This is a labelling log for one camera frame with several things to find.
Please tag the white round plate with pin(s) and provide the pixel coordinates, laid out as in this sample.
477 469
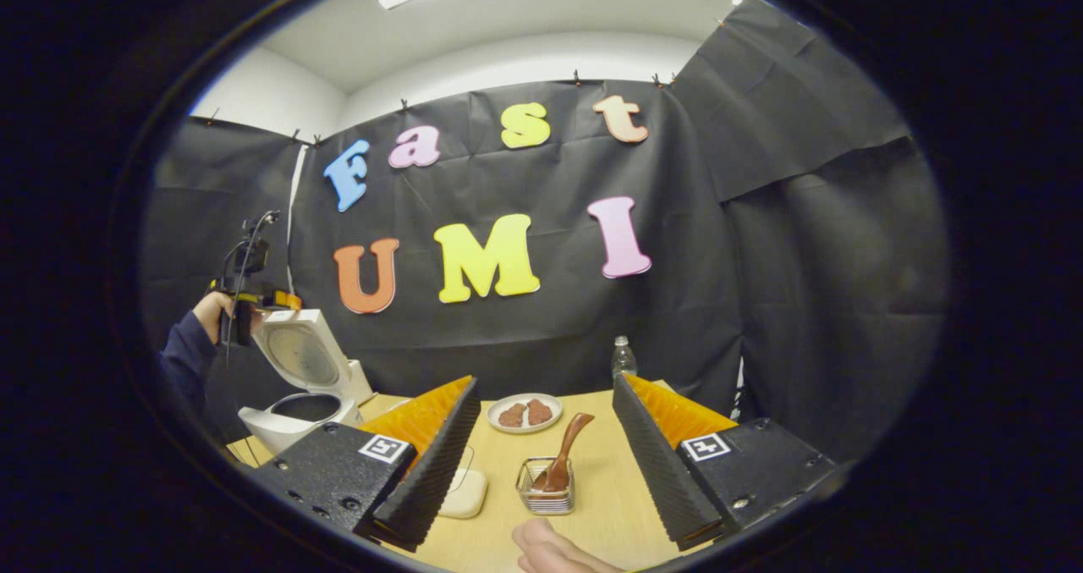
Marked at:
508 429

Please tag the black backdrop cloth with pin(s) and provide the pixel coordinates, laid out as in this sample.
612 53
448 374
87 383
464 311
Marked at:
804 302

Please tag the clear plastic rice box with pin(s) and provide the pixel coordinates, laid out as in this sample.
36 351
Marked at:
465 493

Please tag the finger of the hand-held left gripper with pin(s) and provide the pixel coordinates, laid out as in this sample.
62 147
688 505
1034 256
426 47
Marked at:
279 301

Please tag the brown meat patty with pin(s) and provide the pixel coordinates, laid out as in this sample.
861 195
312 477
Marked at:
512 415
540 412

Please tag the brown wooden spoon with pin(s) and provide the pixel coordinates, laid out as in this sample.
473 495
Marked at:
563 454

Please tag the clear plastic water bottle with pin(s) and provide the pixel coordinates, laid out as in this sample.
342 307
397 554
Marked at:
623 360

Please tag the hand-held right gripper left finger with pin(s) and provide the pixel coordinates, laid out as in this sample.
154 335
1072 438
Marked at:
427 471

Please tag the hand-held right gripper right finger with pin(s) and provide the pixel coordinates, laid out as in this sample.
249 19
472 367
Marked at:
660 463

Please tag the white rice cooker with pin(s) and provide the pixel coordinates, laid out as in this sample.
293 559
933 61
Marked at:
279 429

